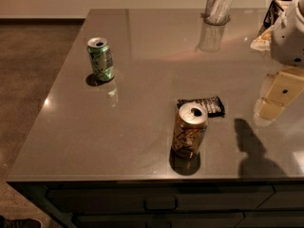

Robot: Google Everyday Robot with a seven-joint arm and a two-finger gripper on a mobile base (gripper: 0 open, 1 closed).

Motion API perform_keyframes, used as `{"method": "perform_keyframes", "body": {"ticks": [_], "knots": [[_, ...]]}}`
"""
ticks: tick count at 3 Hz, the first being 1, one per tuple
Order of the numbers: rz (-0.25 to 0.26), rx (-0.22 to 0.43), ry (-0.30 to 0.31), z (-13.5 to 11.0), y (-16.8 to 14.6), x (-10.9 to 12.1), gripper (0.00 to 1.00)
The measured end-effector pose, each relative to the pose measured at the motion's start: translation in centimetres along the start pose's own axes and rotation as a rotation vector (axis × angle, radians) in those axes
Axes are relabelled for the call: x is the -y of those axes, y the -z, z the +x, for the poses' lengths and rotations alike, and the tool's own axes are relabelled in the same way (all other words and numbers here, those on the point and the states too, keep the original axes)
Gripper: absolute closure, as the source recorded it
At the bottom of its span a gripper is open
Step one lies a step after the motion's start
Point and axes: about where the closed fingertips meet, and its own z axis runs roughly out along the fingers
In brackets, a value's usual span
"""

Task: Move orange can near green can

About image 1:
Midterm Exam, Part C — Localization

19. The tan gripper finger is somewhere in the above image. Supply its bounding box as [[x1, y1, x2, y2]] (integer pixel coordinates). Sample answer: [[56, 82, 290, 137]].
[[256, 66, 304, 121]]

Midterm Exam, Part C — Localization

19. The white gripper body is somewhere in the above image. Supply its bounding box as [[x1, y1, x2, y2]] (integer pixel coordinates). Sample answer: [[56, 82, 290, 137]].
[[271, 0, 304, 67]]

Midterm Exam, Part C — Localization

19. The orange soda can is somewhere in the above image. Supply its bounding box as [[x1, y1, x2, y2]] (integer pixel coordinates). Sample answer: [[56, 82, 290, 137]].
[[172, 103, 208, 159]]

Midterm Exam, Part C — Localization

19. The green soda can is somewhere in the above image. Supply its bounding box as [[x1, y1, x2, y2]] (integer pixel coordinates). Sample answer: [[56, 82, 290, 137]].
[[87, 37, 114, 82]]

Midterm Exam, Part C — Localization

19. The white packet near basket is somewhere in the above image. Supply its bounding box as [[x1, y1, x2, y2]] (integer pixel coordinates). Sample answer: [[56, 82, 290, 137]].
[[250, 26, 273, 51]]

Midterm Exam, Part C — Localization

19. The black snack bar wrapper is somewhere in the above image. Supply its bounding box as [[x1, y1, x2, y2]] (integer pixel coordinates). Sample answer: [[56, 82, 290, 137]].
[[176, 96, 225, 118]]

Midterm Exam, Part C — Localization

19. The clear straw holder cup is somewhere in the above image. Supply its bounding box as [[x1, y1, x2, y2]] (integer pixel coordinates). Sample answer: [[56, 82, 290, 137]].
[[204, 0, 233, 26]]

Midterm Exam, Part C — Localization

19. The right dark drawer front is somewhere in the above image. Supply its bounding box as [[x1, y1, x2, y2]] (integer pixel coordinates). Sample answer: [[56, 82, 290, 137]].
[[259, 184, 304, 210]]

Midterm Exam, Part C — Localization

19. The lower dark drawer front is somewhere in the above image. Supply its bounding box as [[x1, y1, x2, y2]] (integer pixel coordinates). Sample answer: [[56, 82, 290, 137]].
[[73, 213, 244, 228]]

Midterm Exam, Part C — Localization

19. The dark cabinet drawer front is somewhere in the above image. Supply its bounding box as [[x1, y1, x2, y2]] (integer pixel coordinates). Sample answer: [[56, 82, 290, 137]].
[[47, 185, 274, 215]]

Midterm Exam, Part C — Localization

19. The dark shoe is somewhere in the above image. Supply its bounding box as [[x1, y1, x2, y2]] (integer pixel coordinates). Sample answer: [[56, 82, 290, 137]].
[[0, 216, 43, 228]]

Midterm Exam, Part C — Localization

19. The black wire basket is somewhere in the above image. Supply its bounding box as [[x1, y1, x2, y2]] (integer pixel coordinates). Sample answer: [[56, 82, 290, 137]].
[[263, 0, 292, 29]]

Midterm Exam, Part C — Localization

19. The black drawer handle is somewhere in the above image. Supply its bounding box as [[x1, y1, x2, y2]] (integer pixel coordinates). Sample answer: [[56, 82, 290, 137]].
[[143, 196, 178, 212]]

